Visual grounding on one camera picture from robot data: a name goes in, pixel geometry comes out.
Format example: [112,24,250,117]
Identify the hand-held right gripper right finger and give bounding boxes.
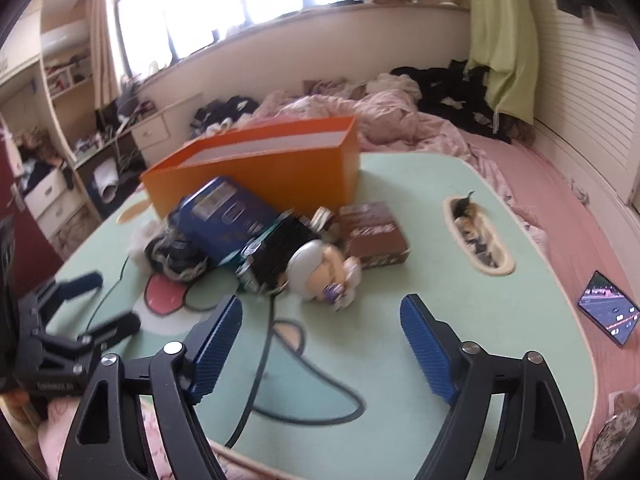
[400,293,583,480]

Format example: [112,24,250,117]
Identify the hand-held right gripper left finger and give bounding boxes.
[57,294,244,480]

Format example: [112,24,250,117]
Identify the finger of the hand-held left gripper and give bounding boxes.
[20,270,103,327]
[75,311,142,361]

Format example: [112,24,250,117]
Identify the white fluffy fur band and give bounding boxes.
[127,220,166,256]

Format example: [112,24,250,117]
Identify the black lace-trimmed garment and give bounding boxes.
[144,220,216,281]

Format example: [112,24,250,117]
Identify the green toy car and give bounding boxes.
[235,212,336,296]

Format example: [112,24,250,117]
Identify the red patterned box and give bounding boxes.
[339,201,411,271]

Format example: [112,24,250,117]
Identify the blue rectangular box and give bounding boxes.
[172,176,281,266]

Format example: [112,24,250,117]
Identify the white round-headed figurine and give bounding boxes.
[290,239,363,313]

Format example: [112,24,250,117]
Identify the orange cardboard box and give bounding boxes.
[140,115,361,221]

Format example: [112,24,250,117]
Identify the green cartoon desktop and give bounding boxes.
[52,152,601,463]

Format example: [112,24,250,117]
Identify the white drawer cabinet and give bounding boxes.
[22,170,88,241]

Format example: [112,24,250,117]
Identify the pink rose-print fabric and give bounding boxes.
[40,395,236,480]

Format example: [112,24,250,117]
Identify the rolled white paper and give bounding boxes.
[94,157,121,201]

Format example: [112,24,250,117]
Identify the patterned lace strip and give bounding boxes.
[457,215,498,266]

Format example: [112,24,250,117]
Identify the white desk with drawer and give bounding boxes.
[127,92,206,166]

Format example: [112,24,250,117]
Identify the smartphone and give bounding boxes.
[577,270,640,347]

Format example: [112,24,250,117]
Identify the beige floral cloth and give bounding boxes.
[590,390,640,480]

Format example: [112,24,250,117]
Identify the white bookshelf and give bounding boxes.
[40,22,108,161]

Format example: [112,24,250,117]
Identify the black and white clothes pile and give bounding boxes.
[190,96,261,136]

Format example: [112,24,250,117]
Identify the pink quilt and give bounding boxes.
[250,75,506,171]

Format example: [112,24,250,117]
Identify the beige window curtain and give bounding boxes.
[82,0,131,111]

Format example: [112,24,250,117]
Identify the white louvered wardrobe doors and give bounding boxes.
[530,0,640,206]

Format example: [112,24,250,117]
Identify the window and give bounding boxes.
[112,0,381,73]

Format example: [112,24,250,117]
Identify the light green hanging cloth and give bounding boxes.
[467,0,541,126]

